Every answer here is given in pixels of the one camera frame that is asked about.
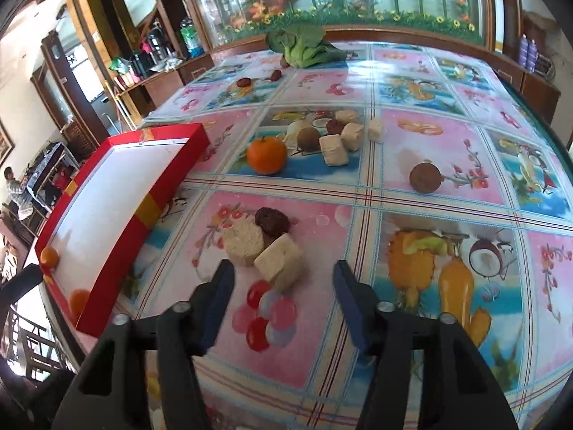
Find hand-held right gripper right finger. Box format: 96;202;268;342
332;260;522;430

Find printed plastic tablecloth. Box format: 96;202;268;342
42;40;573;430

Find red gift box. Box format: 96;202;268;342
35;123;211;338

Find round beige rice cake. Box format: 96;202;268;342
222;220;265;268

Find dark wooden chair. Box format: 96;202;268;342
9;309;68;381

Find dark metal kettle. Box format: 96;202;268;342
145;27;168;63

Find large orange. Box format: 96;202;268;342
246;135;288;175

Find framed wall picture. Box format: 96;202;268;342
0;119;15;166

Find green bok choy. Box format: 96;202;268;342
265;24;347;69

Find green label water bottle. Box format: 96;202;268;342
179;17;206;59

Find large beige cake cube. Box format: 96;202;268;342
253;233;305;295

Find large dark red date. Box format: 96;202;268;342
254;207;292;237

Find small orange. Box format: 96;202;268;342
68;289;91;323
39;246;60;274

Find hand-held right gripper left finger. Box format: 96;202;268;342
51;260;236;430

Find wooden side counter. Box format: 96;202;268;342
114;51;216;117

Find brown round fruit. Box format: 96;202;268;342
296;126;321;152
409;162;445;195

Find black jug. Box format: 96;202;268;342
129;51;153;79

